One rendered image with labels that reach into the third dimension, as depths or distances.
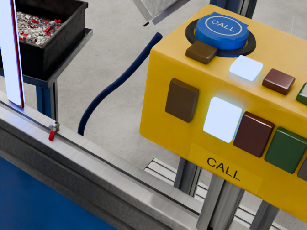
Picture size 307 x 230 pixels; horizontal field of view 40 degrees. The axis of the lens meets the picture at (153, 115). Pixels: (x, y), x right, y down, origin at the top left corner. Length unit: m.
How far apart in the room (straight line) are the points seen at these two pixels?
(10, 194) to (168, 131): 0.43
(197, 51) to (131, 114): 1.58
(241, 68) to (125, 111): 1.60
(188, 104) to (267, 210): 0.83
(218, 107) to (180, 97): 0.03
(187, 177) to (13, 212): 0.53
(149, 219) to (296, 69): 0.25
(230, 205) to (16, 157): 0.31
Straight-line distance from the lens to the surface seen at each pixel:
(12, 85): 0.56
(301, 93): 0.29
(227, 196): 0.41
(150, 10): 0.66
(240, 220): 1.49
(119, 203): 0.50
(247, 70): 0.30
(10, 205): 0.76
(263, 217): 1.14
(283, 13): 3.00
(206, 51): 0.31
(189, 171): 1.13
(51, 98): 0.81
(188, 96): 0.30
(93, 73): 2.09
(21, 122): 0.56
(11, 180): 0.69
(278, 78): 0.30
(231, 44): 0.32
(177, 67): 0.30
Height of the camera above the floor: 1.24
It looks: 41 degrees down
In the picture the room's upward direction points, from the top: 9 degrees clockwise
